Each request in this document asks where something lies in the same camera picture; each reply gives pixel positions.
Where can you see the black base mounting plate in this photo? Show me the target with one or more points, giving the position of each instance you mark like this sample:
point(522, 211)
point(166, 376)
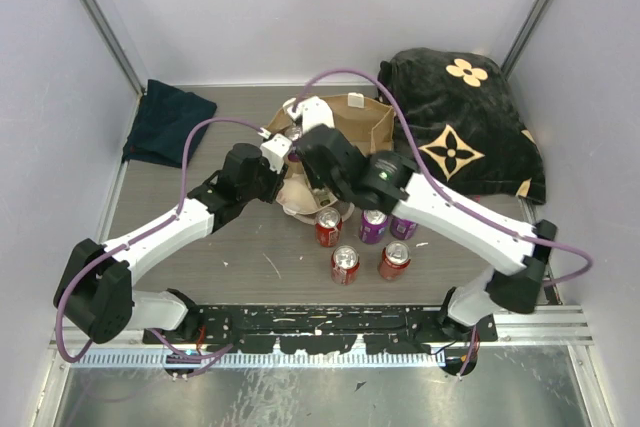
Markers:
point(318, 329)

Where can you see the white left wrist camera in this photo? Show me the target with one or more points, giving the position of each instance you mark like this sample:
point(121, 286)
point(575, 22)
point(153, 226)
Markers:
point(275, 149)

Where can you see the aluminium frame rail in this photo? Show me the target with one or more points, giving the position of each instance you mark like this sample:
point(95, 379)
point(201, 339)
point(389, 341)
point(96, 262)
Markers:
point(108, 23)

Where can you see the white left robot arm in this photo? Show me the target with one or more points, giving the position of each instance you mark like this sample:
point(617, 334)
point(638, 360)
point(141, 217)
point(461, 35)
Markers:
point(97, 292)

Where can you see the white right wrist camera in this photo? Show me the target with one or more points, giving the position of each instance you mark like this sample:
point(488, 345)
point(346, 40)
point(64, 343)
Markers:
point(311, 113)

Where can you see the dark navy folded cloth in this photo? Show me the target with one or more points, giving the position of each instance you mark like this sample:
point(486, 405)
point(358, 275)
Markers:
point(165, 117)

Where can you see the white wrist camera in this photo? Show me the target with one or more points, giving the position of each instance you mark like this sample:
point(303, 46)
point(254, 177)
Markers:
point(275, 149)
point(311, 113)

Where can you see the green cap glass bottle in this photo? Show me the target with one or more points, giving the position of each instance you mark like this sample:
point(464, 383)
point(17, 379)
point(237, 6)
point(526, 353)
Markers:
point(323, 197)

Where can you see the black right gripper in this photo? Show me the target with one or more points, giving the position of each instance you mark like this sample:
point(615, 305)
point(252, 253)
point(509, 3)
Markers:
point(315, 182)

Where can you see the tan burlap canvas bag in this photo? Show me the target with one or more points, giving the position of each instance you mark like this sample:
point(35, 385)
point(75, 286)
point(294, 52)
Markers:
point(365, 122)

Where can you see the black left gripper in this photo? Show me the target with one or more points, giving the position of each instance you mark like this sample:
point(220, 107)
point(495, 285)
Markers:
point(277, 182)

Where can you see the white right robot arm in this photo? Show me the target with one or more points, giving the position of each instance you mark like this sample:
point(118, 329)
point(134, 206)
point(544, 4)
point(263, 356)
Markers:
point(517, 252)

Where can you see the black floral plush blanket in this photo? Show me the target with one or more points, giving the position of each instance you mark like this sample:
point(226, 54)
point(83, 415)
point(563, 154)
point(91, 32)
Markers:
point(459, 110)

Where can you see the red Coke can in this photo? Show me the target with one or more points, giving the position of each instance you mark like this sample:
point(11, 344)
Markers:
point(345, 262)
point(395, 258)
point(328, 225)

